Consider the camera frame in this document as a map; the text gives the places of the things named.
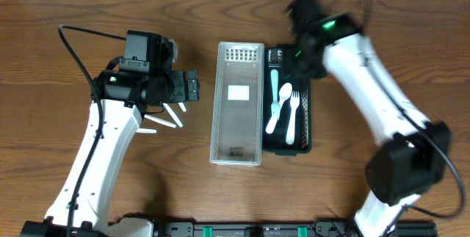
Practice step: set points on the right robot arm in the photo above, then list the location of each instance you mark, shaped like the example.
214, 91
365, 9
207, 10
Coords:
412, 151

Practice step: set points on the white label in basket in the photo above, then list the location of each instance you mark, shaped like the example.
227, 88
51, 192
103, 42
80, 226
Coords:
238, 92

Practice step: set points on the clear plastic basket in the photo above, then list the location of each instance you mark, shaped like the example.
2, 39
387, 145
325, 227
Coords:
237, 125

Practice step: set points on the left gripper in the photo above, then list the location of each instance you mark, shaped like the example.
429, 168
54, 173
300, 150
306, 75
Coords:
192, 85

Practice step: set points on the white spoon lowest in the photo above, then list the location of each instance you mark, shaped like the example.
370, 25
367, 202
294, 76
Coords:
146, 131

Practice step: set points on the white fork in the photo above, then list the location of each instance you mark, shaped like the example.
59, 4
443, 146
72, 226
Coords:
275, 106
294, 103

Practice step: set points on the white spoon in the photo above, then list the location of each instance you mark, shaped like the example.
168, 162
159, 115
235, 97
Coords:
173, 115
279, 97
183, 107
160, 121

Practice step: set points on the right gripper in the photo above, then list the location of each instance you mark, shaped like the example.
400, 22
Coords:
289, 68

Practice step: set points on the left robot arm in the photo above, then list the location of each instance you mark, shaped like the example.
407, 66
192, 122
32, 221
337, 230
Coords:
82, 207

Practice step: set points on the black mounting rail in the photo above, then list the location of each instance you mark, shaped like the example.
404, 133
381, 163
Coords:
319, 228

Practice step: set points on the black plastic basket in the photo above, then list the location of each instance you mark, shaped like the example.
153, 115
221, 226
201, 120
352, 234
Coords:
276, 141

